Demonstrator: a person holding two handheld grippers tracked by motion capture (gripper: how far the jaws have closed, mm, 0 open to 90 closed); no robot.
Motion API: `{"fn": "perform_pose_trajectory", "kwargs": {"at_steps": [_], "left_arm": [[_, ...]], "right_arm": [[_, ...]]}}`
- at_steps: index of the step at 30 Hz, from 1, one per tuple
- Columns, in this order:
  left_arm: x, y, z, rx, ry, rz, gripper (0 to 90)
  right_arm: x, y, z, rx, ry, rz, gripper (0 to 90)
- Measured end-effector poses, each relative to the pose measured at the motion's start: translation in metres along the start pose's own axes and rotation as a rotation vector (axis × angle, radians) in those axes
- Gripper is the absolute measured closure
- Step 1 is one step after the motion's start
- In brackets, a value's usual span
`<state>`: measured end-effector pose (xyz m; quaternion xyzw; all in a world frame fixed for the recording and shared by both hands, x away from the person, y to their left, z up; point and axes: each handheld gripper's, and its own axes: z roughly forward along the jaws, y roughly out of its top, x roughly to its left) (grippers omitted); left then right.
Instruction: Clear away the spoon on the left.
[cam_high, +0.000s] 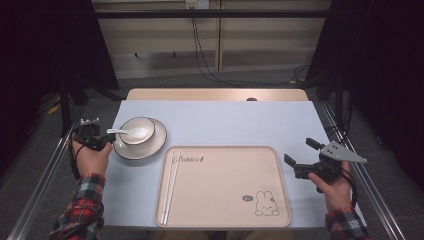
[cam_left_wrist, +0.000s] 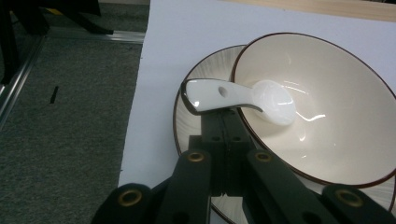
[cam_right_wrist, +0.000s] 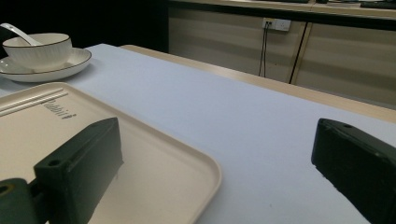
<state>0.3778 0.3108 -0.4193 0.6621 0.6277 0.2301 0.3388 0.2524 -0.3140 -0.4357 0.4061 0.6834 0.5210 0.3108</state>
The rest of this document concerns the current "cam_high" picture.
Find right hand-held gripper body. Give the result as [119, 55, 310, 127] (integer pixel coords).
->
[293, 140, 368, 185]

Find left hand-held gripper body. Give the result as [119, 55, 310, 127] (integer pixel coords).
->
[74, 117, 108, 152]

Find white ceramic spoon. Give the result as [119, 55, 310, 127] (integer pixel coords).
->
[106, 127, 148, 139]

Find white bowl with black rim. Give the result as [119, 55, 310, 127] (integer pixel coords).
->
[118, 116, 156, 146]

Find white plate with black rim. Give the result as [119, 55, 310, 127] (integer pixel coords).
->
[112, 117, 168, 161]

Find beige tray with rabbit print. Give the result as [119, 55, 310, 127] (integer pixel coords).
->
[153, 145, 292, 229]

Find person's left hand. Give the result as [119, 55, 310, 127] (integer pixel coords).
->
[70, 138, 114, 179]

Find person's right hand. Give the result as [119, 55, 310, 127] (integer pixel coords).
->
[307, 162, 353, 213]

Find black stand pole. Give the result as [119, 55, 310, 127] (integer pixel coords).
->
[58, 78, 73, 138]

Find pale blue table mat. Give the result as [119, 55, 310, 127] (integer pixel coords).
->
[101, 99, 368, 230]

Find black curtain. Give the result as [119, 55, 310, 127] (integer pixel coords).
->
[0, 0, 119, 174]
[304, 0, 424, 191]

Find black horizontal bar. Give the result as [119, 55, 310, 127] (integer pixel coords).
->
[94, 9, 329, 19]

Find left hand-held gripper black cable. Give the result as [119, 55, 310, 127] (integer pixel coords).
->
[68, 143, 85, 181]

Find hand-held gripper black cable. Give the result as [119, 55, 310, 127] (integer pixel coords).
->
[68, 143, 85, 181]
[341, 168, 358, 208]

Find right hand-held gripper black cable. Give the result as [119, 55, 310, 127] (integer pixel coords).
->
[341, 168, 358, 208]

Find metal floor rail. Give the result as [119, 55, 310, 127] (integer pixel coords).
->
[321, 103, 406, 240]
[6, 103, 88, 240]

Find black cables on floor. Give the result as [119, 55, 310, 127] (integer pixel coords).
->
[190, 8, 311, 88]

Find wooden wall post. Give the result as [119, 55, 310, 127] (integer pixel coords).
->
[214, 0, 224, 73]

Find white wall socket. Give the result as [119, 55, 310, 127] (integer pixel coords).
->
[185, 0, 210, 10]

